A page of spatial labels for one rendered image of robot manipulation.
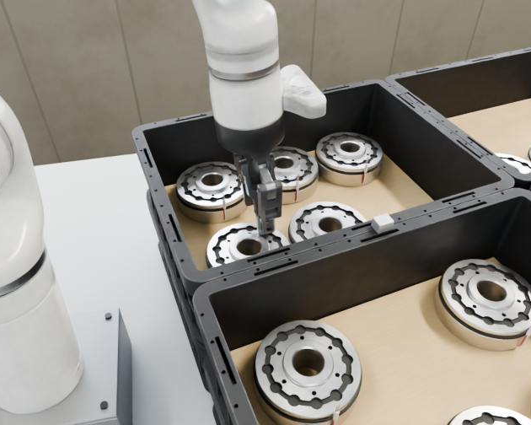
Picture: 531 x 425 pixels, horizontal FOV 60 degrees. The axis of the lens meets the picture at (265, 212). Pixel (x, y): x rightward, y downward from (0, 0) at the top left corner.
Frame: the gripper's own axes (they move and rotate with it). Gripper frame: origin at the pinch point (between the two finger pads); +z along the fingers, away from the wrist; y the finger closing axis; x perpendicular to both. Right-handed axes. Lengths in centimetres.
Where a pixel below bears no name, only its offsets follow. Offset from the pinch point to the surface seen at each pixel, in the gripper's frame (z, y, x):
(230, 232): 1.3, 1.4, -4.2
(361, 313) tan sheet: 4.9, 15.7, 6.9
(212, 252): 0.5, 4.7, -7.2
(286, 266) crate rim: -4.7, 14.0, -1.1
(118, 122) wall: 67, -153, -25
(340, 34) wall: 43, -144, 79
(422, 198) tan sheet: 6.0, 0.3, 24.4
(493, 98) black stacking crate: 6, -19, 51
